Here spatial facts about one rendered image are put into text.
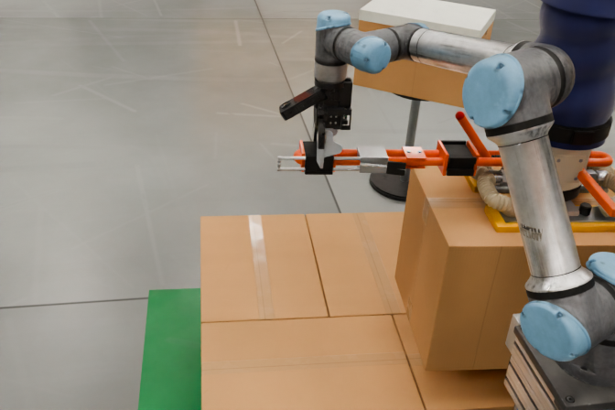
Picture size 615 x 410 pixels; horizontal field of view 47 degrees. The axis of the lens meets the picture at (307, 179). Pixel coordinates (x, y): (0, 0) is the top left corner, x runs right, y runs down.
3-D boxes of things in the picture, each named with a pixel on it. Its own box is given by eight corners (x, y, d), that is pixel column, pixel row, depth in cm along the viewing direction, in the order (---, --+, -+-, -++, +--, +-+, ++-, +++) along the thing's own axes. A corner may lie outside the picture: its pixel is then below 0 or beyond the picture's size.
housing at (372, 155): (382, 160, 180) (383, 145, 177) (386, 174, 174) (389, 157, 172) (354, 160, 179) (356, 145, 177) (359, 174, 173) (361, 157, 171)
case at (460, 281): (577, 275, 227) (611, 165, 207) (640, 365, 192) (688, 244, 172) (393, 276, 220) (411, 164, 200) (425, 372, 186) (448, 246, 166)
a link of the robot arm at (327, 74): (316, 66, 157) (312, 54, 164) (315, 85, 160) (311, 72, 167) (350, 67, 158) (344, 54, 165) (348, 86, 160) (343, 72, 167)
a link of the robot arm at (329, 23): (333, 20, 150) (308, 10, 156) (329, 70, 156) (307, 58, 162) (361, 16, 155) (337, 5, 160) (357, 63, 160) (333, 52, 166)
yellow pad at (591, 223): (609, 210, 184) (615, 194, 182) (628, 232, 176) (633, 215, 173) (483, 210, 181) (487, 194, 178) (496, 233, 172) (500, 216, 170)
